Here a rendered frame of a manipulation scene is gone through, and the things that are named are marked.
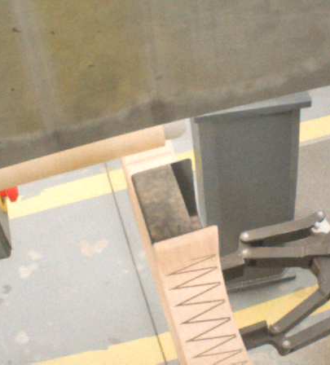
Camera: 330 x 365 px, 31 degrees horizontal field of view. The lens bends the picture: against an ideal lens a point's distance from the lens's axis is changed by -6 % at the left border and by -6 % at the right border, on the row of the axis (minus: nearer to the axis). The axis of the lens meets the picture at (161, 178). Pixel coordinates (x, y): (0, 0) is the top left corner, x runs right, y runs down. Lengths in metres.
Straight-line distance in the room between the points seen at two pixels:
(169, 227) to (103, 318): 1.47
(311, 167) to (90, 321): 0.95
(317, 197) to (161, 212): 1.72
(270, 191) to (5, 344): 0.93
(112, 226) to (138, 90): 1.83
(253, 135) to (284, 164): 0.14
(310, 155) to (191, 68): 2.00
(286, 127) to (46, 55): 1.22
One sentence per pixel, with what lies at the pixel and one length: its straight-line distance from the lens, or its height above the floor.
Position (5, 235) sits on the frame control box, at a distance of 0.84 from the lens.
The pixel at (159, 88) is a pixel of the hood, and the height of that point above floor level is 1.41.
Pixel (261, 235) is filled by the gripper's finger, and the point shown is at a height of 1.07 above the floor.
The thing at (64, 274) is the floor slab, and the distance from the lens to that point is 2.00.
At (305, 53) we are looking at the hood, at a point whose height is 1.41.
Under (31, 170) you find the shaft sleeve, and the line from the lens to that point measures 0.47.
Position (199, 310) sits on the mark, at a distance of 0.46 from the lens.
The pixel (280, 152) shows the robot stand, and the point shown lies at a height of 0.54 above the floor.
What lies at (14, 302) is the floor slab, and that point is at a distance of 1.98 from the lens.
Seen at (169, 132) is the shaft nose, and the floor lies 1.25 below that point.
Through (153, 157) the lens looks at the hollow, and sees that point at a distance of 0.54.
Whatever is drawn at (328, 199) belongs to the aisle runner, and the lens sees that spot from 2.12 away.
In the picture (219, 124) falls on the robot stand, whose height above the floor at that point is 0.66.
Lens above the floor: 1.57
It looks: 45 degrees down
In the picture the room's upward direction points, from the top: 9 degrees counter-clockwise
